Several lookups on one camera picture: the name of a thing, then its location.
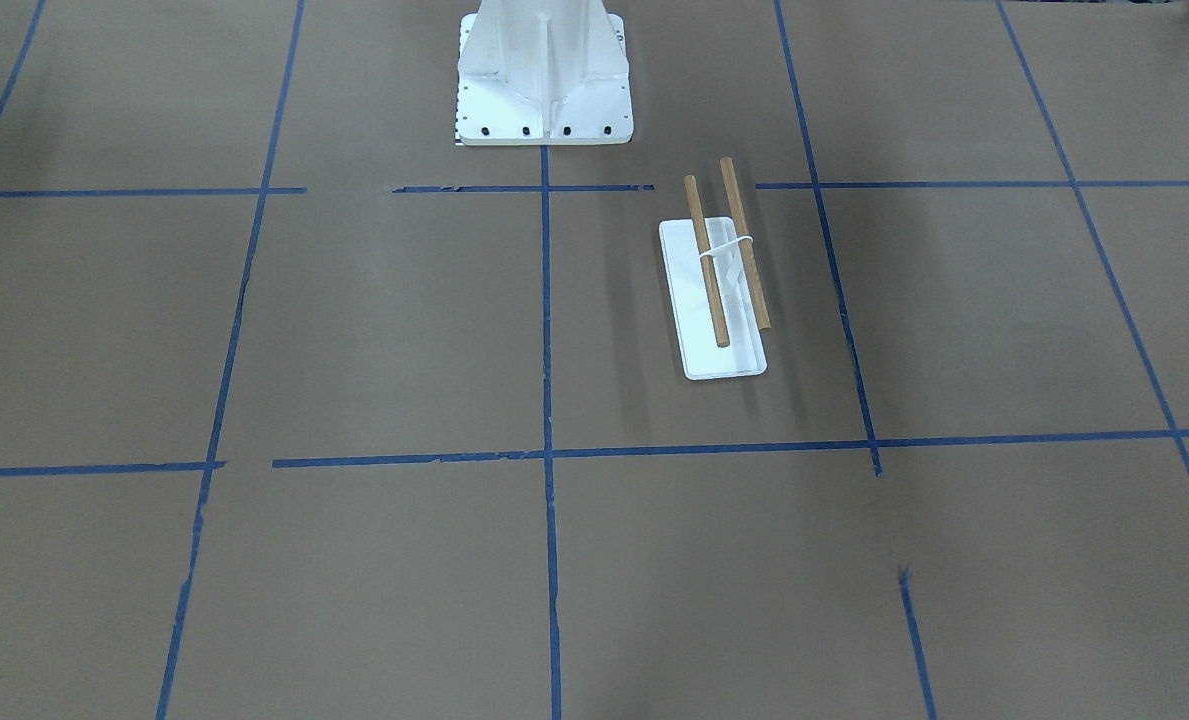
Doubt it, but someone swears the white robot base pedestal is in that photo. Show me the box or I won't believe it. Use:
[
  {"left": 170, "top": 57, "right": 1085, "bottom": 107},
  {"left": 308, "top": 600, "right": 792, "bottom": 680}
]
[{"left": 454, "top": 1, "right": 635, "bottom": 146}]

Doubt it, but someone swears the white towel rack base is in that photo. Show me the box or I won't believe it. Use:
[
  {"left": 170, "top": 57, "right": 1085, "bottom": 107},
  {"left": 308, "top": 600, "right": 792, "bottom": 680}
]
[{"left": 658, "top": 217, "right": 767, "bottom": 381}]

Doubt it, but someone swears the wooden rack rod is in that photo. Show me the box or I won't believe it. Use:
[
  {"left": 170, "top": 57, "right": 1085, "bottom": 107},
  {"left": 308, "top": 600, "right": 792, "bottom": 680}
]
[
  {"left": 684, "top": 176, "right": 731, "bottom": 348},
  {"left": 719, "top": 156, "right": 772, "bottom": 331}
]

